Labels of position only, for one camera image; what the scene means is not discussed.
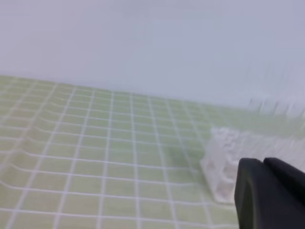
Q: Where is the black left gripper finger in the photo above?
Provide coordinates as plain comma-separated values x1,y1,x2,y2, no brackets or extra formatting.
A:
234,157,305,229

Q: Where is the green checkered tablecloth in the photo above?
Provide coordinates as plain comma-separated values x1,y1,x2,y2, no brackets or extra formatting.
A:
0,74,305,229

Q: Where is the white plastic test tube rack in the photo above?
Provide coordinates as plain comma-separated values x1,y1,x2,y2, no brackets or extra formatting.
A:
200,99,305,204

